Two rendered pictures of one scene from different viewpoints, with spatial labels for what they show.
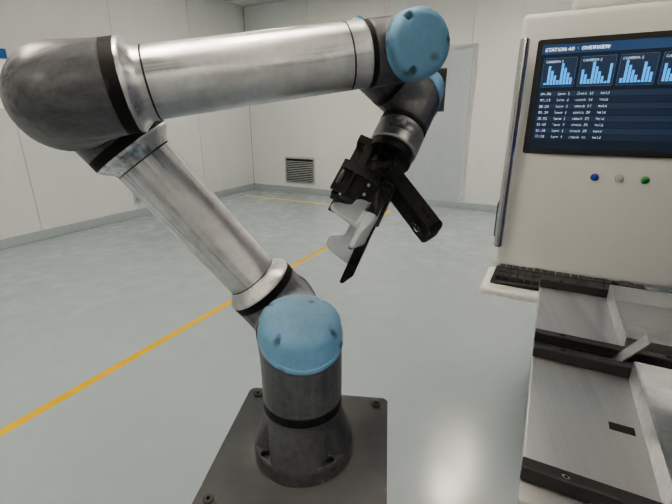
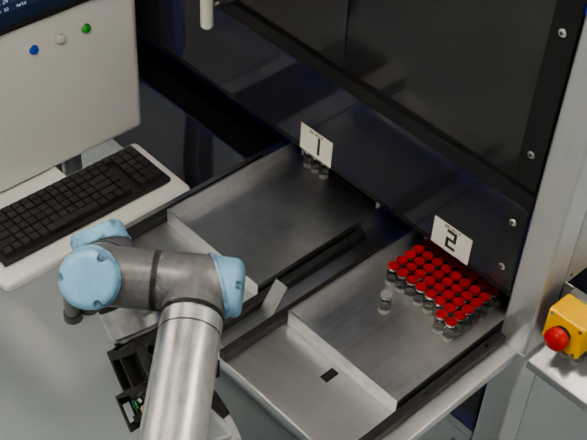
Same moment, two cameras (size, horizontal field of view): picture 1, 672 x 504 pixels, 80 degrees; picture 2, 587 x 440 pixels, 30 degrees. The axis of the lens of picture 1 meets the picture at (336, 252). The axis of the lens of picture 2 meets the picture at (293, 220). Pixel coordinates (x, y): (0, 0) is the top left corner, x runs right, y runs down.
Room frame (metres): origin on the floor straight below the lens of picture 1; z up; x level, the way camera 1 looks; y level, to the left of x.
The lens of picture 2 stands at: (0.17, 0.77, 2.33)
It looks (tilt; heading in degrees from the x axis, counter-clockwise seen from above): 43 degrees down; 287
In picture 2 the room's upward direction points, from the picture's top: 4 degrees clockwise
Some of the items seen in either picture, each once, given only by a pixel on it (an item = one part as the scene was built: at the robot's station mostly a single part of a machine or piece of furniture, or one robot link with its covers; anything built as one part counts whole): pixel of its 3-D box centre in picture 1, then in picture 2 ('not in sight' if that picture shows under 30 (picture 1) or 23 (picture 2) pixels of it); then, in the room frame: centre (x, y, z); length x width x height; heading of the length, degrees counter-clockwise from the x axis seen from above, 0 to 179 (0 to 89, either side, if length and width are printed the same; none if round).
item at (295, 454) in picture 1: (303, 419); not in sight; (0.50, 0.05, 0.84); 0.15 x 0.15 x 0.10
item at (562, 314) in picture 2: not in sight; (574, 324); (0.07, -0.55, 1.00); 0.08 x 0.07 x 0.07; 63
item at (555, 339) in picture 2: not in sight; (558, 337); (0.09, -0.51, 1.00); 0.04 x 0.04 x 0.04; 63
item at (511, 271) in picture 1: (566, 283); (72, 200); (1.08, -0.67, 0.82); 0.40 x 0.14 x 0.02; 62
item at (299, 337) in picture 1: (300, 350); not in sight; (0.51, 0.05, 0.96); 0.13 x 0.12 x 0.14; 15
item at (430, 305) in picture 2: not in sight; (424, 298); (0.33, -0.59, 0.91); 0.18 x 0.02 x 0.05; 153
